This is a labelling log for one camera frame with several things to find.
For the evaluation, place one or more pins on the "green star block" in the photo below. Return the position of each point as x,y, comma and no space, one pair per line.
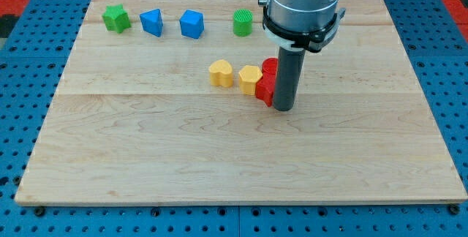
116,18

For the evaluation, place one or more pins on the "wooden board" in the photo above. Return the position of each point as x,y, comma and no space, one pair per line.
135,122

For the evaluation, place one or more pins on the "yellow heart block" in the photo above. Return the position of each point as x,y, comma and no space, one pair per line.
221,73

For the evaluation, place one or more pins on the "blue cube block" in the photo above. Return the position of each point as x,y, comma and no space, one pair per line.
192,24

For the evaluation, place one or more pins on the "red cylinder block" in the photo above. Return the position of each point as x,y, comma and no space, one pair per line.
269,66

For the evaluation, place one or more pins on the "yellow hexagon block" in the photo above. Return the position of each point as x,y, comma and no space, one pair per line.
248,77

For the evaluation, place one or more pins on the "red star block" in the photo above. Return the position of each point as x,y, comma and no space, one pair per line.
265,88

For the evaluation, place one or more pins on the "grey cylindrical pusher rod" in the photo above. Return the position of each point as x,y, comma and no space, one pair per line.
287,78

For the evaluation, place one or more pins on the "green cylinder block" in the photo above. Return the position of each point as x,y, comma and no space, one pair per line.
242,22

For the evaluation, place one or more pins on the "blue triangle block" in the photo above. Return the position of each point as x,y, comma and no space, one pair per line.
152,22

